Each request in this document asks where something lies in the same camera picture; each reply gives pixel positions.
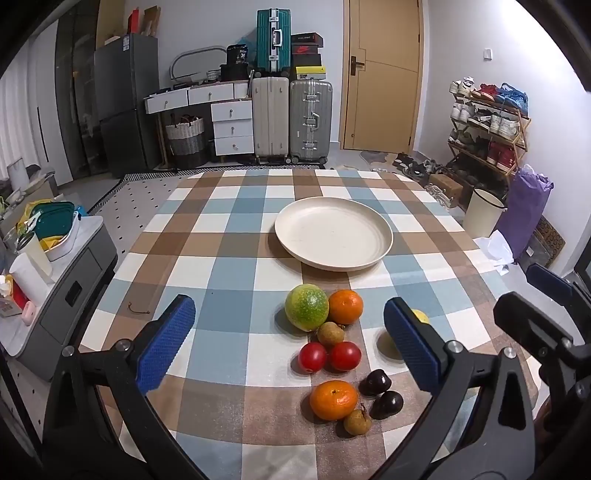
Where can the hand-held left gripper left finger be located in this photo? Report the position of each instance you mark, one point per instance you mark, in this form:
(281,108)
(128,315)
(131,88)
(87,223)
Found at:
(166,341)

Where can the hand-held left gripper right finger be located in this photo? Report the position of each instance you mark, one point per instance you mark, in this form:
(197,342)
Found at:
(411,346)

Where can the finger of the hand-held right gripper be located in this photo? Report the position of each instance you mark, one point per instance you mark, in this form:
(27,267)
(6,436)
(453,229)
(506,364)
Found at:
(531,323)
(547,279)

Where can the yellow-green round fruit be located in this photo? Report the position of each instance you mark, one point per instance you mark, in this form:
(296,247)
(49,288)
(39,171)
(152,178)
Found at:
(421,316)

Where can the dark purple plum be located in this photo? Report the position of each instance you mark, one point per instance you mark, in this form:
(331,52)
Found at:
(375,383)
(387,405)

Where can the orange mandarin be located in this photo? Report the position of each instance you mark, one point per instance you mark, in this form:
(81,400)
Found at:
(333,400)
(345,307)

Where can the small brown fruit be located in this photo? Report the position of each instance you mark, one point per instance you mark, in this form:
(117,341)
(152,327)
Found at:
(357,421)
(330,334)

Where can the green round fruit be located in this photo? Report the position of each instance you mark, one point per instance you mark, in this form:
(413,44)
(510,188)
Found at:
(305,307)

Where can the cream round plate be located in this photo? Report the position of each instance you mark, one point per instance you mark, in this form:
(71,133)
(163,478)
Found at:
(332,230)

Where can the brown doormat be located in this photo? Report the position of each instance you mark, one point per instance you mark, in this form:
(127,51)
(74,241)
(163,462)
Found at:
(549,240)

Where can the crumpled white paper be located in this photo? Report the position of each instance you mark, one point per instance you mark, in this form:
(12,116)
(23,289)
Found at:
(496,249)

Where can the red tomato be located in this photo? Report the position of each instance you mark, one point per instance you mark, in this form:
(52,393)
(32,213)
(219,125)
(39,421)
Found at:
(345,356)
(312,357)

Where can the purple bag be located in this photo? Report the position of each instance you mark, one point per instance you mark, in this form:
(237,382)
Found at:
(524,212)

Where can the white waste bin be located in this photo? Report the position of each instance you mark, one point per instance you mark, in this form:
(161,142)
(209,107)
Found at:
(482,212)

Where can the checkered tablecloth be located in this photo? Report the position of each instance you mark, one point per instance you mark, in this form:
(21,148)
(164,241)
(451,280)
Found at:
(231,258)

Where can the grey side cabinet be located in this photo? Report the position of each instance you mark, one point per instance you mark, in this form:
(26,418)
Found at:
(69,300)

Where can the wooden shoe rack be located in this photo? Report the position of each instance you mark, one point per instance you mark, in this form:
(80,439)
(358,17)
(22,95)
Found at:
(519,138)

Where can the patterned floor rug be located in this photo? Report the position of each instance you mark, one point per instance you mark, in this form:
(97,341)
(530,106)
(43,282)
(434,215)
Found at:
(138,198)

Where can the blue plastic bag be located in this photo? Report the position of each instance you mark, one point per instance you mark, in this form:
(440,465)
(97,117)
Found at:
(81,213)

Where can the white cup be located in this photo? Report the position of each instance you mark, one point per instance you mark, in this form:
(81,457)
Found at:
(37,254)

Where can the white basin with green items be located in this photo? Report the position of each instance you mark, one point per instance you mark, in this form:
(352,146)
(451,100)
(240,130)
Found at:
(55,226)

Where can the rows of sneakers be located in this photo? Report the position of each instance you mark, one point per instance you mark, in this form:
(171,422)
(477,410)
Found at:
(489,122)

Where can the scattered floor shoes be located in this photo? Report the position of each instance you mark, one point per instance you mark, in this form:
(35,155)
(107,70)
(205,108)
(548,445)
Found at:
(415,166)

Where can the small grey rug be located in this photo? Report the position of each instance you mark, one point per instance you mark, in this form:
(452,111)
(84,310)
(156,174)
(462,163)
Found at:
(374,157)

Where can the grey white wicker basket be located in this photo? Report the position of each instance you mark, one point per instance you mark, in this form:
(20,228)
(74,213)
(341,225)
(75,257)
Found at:
(184,143)

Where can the white drawer dresser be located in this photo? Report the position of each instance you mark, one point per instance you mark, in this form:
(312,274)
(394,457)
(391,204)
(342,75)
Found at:
(231,124)

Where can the beige suitcase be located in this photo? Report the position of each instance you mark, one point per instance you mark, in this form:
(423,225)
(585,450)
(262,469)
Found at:
(270,117)

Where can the silver suitcase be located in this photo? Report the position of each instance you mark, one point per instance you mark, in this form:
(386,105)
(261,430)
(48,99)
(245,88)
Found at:
(310,120)

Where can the wooden door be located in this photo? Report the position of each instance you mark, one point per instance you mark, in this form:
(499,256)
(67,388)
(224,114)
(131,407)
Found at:
(383,92)

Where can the grey refrigerator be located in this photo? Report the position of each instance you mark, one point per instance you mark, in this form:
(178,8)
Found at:
(124,92)

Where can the dark glass cabinet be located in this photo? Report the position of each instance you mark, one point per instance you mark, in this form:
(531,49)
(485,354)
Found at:
(78,92)

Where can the white curtain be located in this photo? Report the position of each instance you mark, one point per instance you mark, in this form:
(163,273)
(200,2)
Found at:
(18,115)

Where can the black storage box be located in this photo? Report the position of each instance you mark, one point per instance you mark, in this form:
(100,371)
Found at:
(235,72)

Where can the oval mirror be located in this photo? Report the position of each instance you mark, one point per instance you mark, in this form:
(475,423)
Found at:
(198,62)

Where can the yellow black shoe box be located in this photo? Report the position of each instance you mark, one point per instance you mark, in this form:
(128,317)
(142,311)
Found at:
(310,72)

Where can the black printed bag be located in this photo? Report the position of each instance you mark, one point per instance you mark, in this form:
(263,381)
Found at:
(238,54)

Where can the plain black shoe box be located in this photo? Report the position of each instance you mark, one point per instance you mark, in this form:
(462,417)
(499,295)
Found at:
(307,61)

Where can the teal suitcase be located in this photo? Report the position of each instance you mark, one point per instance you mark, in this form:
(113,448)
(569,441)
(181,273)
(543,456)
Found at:
(272,41)

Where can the small brown cardboard box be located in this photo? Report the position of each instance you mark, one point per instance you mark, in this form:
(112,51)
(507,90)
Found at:
(152,21)

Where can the red paper bag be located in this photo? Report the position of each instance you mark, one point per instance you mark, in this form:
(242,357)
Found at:
(134,21)

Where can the large flat cardboard box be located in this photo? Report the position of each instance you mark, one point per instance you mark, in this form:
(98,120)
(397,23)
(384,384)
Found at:
(113,23)

